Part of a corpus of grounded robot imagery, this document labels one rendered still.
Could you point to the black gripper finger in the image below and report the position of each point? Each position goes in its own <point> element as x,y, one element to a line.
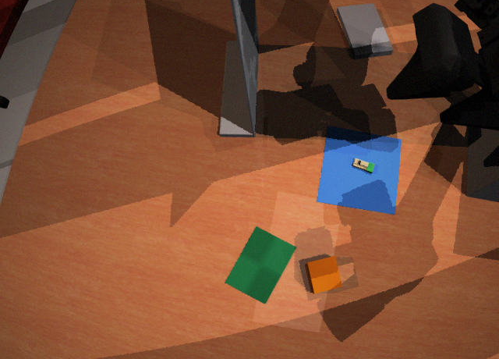
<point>412,82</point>
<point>480,110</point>

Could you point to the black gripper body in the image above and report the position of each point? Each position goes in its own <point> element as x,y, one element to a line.
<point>449,58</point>

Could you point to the green flat rectangular mat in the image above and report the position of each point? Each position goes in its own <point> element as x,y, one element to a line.
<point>260,265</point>

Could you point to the blue square marker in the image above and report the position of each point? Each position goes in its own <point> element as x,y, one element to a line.
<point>345,185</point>

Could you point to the orange square block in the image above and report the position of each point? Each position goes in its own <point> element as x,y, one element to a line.
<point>324,274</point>

